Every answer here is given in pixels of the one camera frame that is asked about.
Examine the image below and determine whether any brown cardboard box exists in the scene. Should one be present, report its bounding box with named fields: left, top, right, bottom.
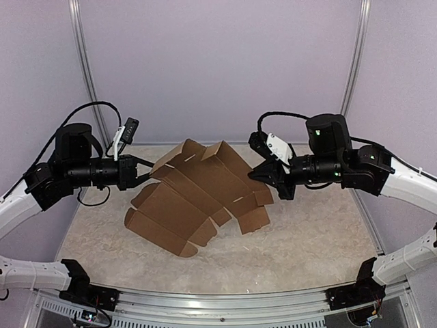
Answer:
left=124, top=139, right=274, bottom=258

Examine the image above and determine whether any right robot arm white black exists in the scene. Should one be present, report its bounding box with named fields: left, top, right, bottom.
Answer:
left=248, top=111, right=436, bottom=213

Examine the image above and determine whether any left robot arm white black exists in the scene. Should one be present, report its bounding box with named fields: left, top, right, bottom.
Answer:
left=1, top=123, right=154, bottom=304

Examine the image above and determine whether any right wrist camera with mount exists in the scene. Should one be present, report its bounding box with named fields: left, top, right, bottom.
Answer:
left=249, top=131, right=296, bottom=170

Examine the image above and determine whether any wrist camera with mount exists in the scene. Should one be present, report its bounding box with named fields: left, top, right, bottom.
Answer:
left=249, top=131, right=296, bottom=170
left=107, top=118, right=139, bottom=161

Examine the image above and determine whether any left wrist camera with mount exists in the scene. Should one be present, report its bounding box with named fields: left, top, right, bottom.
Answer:
left=107, top=118, right=139, bottom=161

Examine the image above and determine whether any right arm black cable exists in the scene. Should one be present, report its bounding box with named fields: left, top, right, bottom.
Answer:
left=256, top=111, right=310, bottom=134

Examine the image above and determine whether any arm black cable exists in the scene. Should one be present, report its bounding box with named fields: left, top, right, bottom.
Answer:
left=256, top=111, right=310, bottom=134
left=33, top=100, right=124, bottom=165

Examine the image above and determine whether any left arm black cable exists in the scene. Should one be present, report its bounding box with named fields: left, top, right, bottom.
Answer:
left=33, top=100, right=124, bottom=165

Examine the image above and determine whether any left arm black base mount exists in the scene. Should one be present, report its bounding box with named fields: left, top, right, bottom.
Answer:
left=59, top=284, right=120, bottom=312

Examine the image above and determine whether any front aluminium frame rail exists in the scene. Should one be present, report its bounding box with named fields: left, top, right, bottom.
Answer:
left=23, top=278, right=425, bottom=327

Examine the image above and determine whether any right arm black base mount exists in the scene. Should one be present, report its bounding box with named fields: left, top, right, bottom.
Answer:
left=326, top=282, right=386, bottom=310

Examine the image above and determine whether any right aluminium corner post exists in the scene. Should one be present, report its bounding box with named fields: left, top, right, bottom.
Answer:
left=337, top=0, right=371, bottom=118

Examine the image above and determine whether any aluminium corner post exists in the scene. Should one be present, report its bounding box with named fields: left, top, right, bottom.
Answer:
left=337, top=0, right=371, bottom=118
left=68, top=0, right=110, bottom=146

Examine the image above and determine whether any left aluminium corner post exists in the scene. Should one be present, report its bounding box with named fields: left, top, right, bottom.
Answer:
left=68, top=0, right=110, bottom=146

